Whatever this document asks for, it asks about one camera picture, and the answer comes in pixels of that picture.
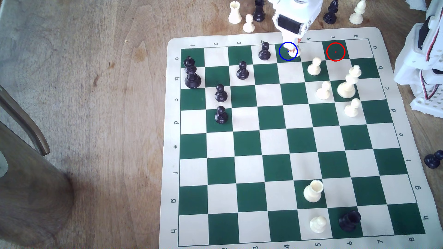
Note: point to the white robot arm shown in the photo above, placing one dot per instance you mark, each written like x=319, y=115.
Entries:
x=410, y=62

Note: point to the black chess pawn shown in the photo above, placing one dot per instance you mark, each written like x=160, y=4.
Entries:
x=242, y=71
x=433, y=160
x=264, y=52
x=221, y=94
x=221, y=116

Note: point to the white crumpled tissue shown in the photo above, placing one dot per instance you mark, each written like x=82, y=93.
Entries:
x=417, y=4

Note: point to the green and cream chess mat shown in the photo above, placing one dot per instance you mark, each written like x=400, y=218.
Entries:
x=277, y=145

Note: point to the black chess rook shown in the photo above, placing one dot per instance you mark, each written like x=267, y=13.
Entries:
x=349, y=221

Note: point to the black chess king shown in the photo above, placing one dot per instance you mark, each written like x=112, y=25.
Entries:
x=192, y=77

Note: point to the tall black chess piece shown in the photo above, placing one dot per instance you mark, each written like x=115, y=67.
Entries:
x=259, y=12

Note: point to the white chess rook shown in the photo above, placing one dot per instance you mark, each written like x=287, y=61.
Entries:
x=235, y=13
x=313, y=192

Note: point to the white chess bishop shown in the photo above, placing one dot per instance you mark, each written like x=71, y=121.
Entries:
x=357, y=14

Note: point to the dark wooden chair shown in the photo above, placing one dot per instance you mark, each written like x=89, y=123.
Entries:
x=31, y=190

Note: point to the black chess bishop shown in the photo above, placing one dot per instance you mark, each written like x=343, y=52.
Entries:
x=331, y=14

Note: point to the small white chess pawn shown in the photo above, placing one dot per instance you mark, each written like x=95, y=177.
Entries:
x=292, y=53

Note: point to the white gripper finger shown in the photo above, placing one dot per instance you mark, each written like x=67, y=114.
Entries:
x=298, y=43
x=288, y=39

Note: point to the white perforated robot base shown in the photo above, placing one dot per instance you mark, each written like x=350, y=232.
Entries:
x=429, y=103

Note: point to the white chess king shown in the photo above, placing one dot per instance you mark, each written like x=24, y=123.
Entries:
x=348, y=86

